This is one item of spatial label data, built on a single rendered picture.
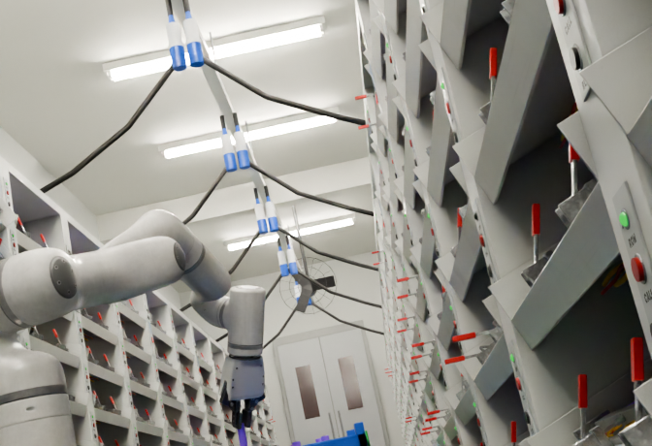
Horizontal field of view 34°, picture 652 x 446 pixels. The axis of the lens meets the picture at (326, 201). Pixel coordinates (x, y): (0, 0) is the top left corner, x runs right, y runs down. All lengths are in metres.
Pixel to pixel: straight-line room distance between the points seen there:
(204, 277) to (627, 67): 1.72
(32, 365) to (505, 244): 0.78
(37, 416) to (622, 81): 1.23
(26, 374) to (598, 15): 1.23
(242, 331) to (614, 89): 1.86
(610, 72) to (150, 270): 1.45
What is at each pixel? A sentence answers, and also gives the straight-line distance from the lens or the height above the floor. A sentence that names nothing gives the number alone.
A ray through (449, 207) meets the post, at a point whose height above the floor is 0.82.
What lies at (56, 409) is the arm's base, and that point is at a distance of 1.74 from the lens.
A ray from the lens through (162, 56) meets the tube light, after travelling 5.95.
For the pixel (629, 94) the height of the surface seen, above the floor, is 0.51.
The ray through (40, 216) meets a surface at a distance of 4.49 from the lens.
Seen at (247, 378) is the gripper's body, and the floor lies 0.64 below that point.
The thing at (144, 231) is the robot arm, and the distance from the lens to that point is 2.19.
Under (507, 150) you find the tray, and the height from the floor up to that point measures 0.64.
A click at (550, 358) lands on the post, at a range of 1.35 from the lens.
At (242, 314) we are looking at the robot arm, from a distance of 2.46.
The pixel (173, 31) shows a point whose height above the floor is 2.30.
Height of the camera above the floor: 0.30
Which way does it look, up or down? 16 degrees up
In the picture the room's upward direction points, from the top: 12 degrees counter-clockwise
